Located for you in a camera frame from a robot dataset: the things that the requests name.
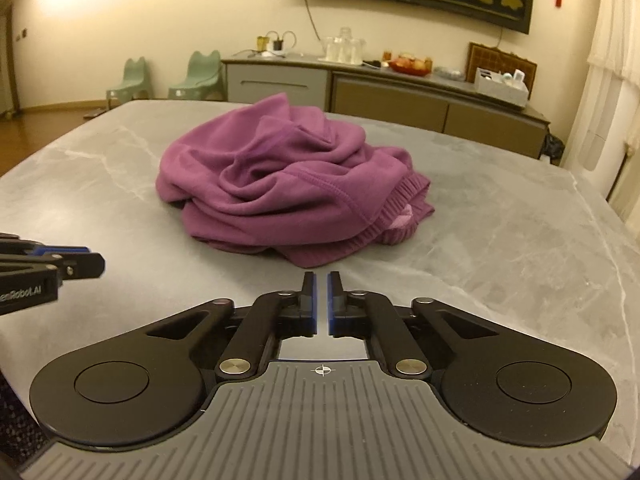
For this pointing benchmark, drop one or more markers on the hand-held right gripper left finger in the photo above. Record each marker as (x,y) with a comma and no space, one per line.
(310,305)

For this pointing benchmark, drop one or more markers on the long grey brown sideboard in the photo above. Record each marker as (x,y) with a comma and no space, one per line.
(390,100)

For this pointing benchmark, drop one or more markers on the amber glass jar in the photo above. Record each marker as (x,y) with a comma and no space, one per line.
(263,44)

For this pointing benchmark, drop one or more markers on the green plastic chair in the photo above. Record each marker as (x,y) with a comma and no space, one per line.
(200,77)
(132,80)

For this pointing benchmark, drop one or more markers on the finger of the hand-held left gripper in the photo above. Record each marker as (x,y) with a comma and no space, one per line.
(80,265)
(60,249)

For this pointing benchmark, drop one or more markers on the purple pants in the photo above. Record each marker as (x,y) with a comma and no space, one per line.
(280,180)

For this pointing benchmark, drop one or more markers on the clear glass dish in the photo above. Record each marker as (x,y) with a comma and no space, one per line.
(449,73)

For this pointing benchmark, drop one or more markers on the small black flat object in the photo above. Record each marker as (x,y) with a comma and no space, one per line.
(372,64)

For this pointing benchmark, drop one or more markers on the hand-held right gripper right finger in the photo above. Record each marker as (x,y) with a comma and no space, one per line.
(334,305)

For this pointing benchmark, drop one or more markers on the white curtain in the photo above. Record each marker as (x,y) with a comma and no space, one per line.
(620,15)

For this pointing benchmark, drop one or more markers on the white storage box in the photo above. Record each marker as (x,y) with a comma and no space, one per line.
(500,91)

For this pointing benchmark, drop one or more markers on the grey knit clothing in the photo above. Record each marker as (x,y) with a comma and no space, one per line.
(17,410)

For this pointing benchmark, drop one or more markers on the group of clear glass cups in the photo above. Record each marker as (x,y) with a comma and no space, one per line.
(344,47)

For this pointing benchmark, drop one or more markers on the white device with tubes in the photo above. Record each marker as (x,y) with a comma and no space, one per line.
(281,45)

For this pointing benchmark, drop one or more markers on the white tower appliance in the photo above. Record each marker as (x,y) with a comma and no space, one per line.
(595,130)

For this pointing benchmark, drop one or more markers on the red fruit bowl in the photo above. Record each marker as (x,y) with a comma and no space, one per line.
(410,66)

